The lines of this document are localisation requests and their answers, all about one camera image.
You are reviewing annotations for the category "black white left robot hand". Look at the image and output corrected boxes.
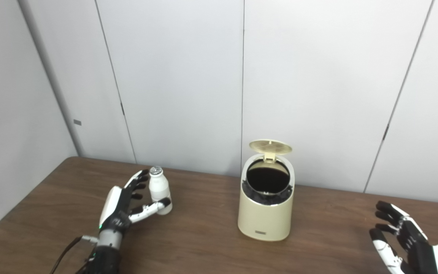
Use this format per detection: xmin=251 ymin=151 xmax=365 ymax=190
xmin=99 ymin=169 xmax=171 ymax=233

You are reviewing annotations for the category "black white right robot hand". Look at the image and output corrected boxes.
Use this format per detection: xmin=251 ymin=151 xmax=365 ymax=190
xmin=369 ymin=201 xmax=438 ymax=274

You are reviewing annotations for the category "small white plastic bottle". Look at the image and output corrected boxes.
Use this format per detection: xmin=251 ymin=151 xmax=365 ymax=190
xmin=149 ymin=166 xmax=173 ymax=215

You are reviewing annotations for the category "cream-colored bin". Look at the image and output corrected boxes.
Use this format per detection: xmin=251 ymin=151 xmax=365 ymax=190
xmin=237 ymin=152 xmax=295 ymax=242

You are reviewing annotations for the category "round cream bin lid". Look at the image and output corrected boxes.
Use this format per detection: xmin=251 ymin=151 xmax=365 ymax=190
xmin=249 ymin=140 xmax=293 ymax=163

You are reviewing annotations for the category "black bin liner bag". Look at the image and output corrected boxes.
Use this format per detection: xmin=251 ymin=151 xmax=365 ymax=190
xmin=242 ymin=159 xmax=294 ymax=206

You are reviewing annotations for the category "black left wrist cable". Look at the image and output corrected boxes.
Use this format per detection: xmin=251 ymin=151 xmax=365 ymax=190
xmin=50 ymin=235 xmax=100 ymax=274

